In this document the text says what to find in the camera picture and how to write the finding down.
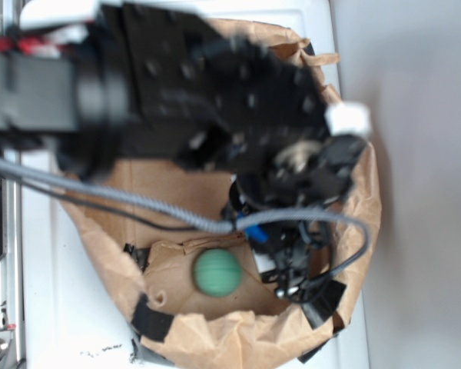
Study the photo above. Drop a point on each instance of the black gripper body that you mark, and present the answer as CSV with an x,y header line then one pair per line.
x,y
287,217

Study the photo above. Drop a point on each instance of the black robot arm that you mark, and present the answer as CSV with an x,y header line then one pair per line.
x,y
153,83

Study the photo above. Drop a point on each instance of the green dimpled ball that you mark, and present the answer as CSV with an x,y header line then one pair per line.
x,y
217,273

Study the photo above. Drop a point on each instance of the white connector block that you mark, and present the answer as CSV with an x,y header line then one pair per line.
x,y
349,118

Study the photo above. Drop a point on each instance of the brown paper bag tray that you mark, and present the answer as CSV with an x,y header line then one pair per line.
x,y
251,328

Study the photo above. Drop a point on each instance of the aluminium frame rail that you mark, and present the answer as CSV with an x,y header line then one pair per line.
x,y
12,331

